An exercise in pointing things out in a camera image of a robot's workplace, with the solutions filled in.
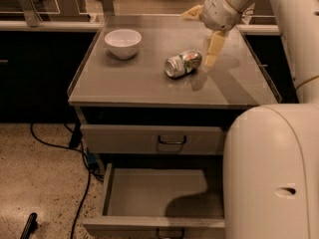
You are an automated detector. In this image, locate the black floor cable left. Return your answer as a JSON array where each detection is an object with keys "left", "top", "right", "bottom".
[{"left": 29, "top": 122, "right": 105, "bottom": 239}]

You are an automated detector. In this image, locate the closed top drawer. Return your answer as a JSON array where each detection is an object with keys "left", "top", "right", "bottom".
[{"left": 81, "top": 124, "right": 225, "bottom": 155}]

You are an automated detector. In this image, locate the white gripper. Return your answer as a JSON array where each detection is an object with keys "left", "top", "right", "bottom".
[{"left": 180, "top": 0, "right": 241, "bottom": 67}]

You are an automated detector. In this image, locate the white ceramic bowl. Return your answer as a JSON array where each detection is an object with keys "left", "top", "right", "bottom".
[{"left": 105, "top": 29, "right": 142, "bottom": 60}]

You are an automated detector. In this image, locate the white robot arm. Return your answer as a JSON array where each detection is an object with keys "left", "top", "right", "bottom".
[{"left": 183, "top": 0, "right": 319, "bottom": 239}]

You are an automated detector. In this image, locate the grey metal drawer cabinet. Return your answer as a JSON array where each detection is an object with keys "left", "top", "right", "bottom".
[{"left": 69, "top": 15, "right": 281, "bottom": 239}]

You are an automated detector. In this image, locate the open middle drawer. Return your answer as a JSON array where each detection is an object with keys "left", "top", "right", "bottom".
[{"left": 83, "top": 162, "right": 225, "bottom": 239}]

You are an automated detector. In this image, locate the black object on floor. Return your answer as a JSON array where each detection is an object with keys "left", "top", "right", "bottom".
[{"left": 20, "top": 212, "right": 38, "bottom": 239}]

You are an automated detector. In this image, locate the crushed 7up can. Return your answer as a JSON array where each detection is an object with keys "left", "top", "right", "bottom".
[{"left": 164, "top": 50, "right": 202, "bottom": 79}]

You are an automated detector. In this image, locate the dark counter cabinet behind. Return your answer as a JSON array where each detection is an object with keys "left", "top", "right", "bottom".
[{"left": 0, "top": 16, "right": 297, "bottom": 125}]

